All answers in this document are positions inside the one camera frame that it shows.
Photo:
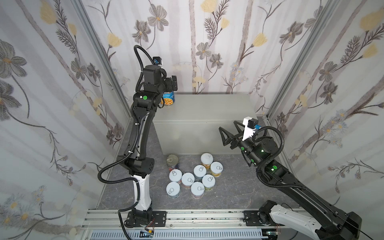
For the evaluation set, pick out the white lid can blue label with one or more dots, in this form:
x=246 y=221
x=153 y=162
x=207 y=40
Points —
x=199 y=172

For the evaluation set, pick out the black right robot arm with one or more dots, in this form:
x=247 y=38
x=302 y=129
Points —
x=260 y=146

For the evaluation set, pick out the grey metal cabinet box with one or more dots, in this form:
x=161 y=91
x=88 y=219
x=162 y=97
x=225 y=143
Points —
x=191 y=125

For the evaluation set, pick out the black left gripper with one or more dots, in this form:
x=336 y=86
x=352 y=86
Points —
x=173 y=83

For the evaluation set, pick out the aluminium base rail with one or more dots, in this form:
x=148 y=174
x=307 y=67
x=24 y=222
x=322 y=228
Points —
x=192 y=220

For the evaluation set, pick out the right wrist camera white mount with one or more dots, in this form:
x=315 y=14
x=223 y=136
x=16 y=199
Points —
x=251 y=125

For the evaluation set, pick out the white ribbed cable duct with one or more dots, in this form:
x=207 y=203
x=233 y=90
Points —
x=207 y=234

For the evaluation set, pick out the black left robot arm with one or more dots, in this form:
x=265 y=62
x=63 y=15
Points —
x=152 y=84

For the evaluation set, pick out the white lid can yellow label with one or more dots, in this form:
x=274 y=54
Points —
x=216 y=169

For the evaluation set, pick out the white lid can front centre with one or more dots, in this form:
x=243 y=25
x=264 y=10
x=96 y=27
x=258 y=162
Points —
x=197 y=190

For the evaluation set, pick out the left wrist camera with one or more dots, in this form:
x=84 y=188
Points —
x=157 y=61

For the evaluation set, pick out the white lid can pink label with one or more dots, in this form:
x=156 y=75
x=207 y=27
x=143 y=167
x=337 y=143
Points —
x=176 y=176

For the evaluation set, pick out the white lid can green label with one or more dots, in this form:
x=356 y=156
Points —
x=209 y=182

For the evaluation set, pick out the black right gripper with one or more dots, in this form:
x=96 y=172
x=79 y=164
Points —
x=235 y=139

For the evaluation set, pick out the blue label soup can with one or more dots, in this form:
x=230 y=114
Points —
x=168 y=98

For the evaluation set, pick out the white lid can front left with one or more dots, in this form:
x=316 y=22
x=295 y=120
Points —
x=173 y=190

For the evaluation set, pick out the dark red label can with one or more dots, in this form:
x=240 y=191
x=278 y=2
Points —
x=173 y=162

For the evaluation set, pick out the white lid can orange label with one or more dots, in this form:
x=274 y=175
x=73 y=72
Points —
x=207 y=159

